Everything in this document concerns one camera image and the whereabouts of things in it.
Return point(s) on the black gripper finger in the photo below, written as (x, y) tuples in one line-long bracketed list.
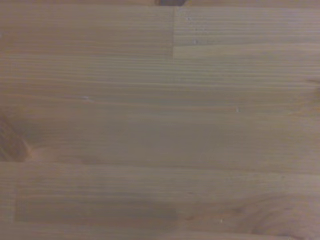
[(171, 2)]

